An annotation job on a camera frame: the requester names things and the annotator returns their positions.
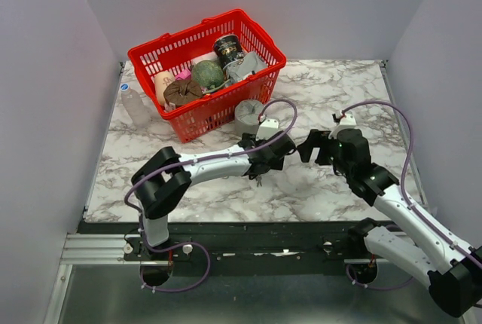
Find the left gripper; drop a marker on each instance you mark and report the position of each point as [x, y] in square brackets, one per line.
[277, 165]

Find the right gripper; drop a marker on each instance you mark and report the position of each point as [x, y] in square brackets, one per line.
[316, 138]

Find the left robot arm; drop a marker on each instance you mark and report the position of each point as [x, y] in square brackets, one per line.
[162, 182]

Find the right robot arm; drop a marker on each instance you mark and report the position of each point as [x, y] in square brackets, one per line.
[448, 266]

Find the grey taped cylinder roll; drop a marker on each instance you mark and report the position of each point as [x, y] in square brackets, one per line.
[246, 116]

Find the grey wrapped bundle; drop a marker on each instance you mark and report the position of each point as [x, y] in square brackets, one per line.
[239, 70]

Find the green round melon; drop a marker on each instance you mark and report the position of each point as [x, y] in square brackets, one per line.
[207, 74]

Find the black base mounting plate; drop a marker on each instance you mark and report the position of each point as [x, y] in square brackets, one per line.
[246, 249]

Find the brown fabric pouch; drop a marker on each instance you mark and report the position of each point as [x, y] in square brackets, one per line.
[182, 92]

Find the black printed can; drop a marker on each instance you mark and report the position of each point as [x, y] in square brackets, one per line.
[228, 50]

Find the pink small box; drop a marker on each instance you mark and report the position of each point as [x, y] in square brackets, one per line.
[184, 74]

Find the clear plastic water bottle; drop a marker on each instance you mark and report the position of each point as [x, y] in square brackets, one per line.
[134, 106]

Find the red plastic shopping basket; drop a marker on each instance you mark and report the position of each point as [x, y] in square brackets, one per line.
[182, 50]

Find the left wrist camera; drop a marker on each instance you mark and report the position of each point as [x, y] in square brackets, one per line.
[268, 128]

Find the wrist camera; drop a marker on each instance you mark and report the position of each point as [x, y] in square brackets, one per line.
[268, 128]
[342, 121]

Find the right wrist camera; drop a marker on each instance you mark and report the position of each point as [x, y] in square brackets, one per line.
[342, 121]

